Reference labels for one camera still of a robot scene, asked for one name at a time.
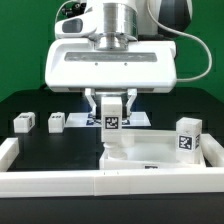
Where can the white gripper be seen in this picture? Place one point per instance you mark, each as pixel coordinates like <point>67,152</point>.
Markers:
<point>74,64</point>

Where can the white fence bar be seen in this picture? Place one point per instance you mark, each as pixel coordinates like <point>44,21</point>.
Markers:
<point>9,150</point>
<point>110,182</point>
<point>212,150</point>

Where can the white marker sheet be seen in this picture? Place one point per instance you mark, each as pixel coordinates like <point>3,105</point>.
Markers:
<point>137,119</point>

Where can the white left fence bar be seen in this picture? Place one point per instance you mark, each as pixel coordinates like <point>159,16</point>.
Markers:
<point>9,150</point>

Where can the white front fence bar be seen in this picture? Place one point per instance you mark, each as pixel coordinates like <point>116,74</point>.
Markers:
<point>110,182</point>

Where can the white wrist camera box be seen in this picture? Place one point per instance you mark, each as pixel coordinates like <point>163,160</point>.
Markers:
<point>75,27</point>

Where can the white right fence bar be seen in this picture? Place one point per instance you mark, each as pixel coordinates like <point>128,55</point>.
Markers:
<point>212,150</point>

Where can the white square table top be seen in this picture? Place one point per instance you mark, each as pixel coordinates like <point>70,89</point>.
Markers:
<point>145,149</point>

